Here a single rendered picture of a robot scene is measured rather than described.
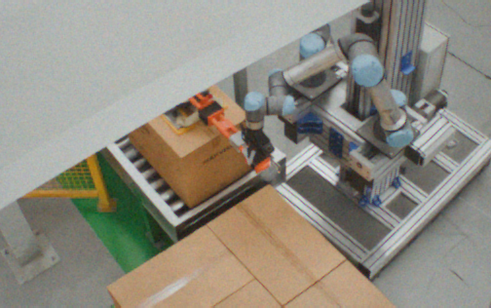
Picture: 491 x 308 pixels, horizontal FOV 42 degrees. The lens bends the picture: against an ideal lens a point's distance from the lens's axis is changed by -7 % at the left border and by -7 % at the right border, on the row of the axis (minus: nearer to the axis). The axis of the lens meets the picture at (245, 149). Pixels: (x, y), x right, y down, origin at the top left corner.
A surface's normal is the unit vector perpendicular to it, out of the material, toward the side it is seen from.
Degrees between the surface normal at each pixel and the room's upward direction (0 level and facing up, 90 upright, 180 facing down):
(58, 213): 0
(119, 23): 0
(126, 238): 0
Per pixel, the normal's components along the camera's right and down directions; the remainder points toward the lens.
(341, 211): -0.04, -0.65
